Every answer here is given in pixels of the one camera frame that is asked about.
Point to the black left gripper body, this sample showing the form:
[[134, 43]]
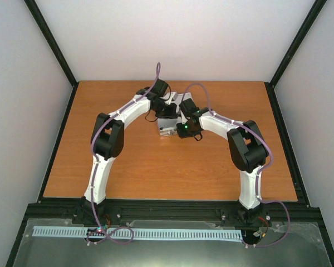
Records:
[[163, 112]]

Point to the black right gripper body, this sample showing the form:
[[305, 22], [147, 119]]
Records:
[[188, 131]]

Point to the aluminium poker case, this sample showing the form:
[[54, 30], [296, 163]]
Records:
[[168, 127]]

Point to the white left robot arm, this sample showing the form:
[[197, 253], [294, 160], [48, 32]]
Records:
[[107, 140]]

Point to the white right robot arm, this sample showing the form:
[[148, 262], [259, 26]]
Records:
[[247, 147]]

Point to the black aluminium frame rail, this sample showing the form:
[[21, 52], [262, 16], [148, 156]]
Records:
[[224, 213]]

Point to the white cable duct strip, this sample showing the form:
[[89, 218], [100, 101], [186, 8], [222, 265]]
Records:
[[138, 234]]

